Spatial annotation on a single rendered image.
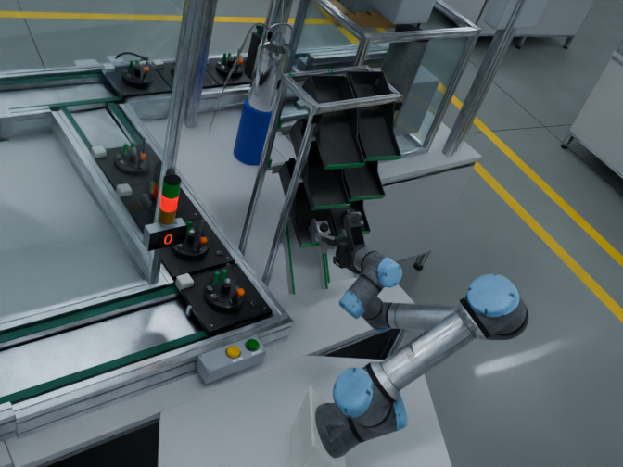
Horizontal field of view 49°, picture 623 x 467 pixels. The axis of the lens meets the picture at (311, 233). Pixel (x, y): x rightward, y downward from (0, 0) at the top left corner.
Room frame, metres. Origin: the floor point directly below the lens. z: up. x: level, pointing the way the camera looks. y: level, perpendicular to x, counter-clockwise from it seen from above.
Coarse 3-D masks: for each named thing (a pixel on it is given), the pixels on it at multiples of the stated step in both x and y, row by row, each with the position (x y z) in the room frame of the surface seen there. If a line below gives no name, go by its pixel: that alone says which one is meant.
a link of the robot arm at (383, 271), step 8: (368, 256) 1.52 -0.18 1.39; (376, 256) 1.51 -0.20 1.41; (384, 256) 1.52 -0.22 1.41; (368, 264) 1.49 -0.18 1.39; (376, 264) 1.48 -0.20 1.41; (384, 264) 1.47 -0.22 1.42; (392, 264) 1.47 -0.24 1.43; (368, 272) 1.46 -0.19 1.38; (376, 272) 1.45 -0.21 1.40; (384, 272) 1.44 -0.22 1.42; (392, 272) 1.46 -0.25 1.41; (400, 272) 1.47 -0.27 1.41; (376, 280) 1.44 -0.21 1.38; (384, 280) 1.43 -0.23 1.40; (392, 280) 1.45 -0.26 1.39
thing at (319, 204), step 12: (300, 120) 1.88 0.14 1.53; (300, 132) 1.84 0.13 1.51; (300, 144) 1.83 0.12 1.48; (312, 144) 1.90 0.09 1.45; (312, 156) 1.86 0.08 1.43; (312, 168) 1.83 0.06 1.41; (312, 180) 1.79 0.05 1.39; (324, 180) 1.81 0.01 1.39; (336, 180) 1.83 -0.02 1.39; (312, 192) 1.75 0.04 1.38; (324, 192) 1.77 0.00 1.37; (336, 192) 1.79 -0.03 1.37; (312, 204) 1.70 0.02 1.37; (324, 204) 1.74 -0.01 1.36; (336, 204) 1.76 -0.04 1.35; (348, 204) 1.76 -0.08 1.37
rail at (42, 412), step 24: (216, 336) 1.42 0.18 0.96; (240, 336) 1.46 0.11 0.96; (264, 336) 1.52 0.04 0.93; (144, 360) 1.25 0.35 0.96; (168, 360) 1.28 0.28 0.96; (192, 360) 1.32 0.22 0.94; (96, 384) 1.13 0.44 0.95; (120, 384) 1.15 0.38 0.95; (144, 384) 1.21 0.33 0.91; (168, 384) 1.27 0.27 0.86; (24, 408) 0.99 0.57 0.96; (48, 408) 1.01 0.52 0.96; (72, 408) 1.06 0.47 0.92; (96, 408) 1.11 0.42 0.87; (24, 432) 0.96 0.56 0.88
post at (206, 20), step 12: (204, 0) 2.65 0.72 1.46; (216, 0) 2.66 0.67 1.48; (204, 12) 2.64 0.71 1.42; (204, 24) 2.63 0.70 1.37; (204, 36) 2.64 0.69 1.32; (204, 48) 2.66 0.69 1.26; (204, 60) 2.65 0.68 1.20; (192, 72) 2.65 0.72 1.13; (204, 72) 2.66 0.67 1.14; (192, 84) 2.64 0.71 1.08; (192, 96) 2.63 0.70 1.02; (192, 108) 2.64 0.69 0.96; (192, 120) 2.66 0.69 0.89
